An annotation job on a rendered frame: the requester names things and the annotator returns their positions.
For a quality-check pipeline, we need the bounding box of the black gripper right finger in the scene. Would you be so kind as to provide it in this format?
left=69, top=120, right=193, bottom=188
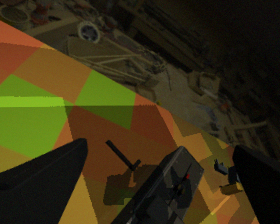
left=232, top=145, right=280, bottom=224

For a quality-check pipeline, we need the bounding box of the black l-shaped bar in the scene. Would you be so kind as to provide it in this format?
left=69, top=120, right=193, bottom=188
left=105, top=140, right=141, bottom=171

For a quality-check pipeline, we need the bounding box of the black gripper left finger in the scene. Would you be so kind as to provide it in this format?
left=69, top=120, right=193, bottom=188
left=0, top=139, right=88, bottom=224

